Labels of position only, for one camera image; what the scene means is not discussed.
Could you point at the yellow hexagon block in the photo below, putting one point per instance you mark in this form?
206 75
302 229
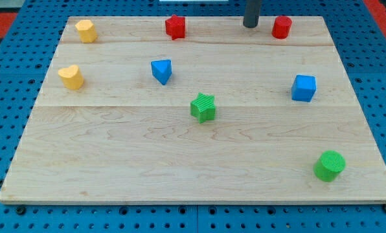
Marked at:
86 31

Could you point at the blue triangle block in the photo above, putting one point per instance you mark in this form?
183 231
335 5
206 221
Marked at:
162 70

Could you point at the green cylinder block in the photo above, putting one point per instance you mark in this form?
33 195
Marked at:
329 165

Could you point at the green star block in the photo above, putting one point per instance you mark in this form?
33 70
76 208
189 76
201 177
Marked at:
203 108

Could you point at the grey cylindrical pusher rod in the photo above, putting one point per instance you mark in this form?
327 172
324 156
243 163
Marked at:
252 13

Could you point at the red cylinder block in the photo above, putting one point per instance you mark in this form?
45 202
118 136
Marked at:
281 27

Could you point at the light wooden board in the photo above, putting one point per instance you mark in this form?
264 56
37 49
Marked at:
123 138

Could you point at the yellow heart block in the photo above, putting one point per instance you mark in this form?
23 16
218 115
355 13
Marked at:
71 77

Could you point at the red star block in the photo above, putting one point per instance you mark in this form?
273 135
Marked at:
175 27

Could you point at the blue cube block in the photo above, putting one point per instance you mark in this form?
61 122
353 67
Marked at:
303 88

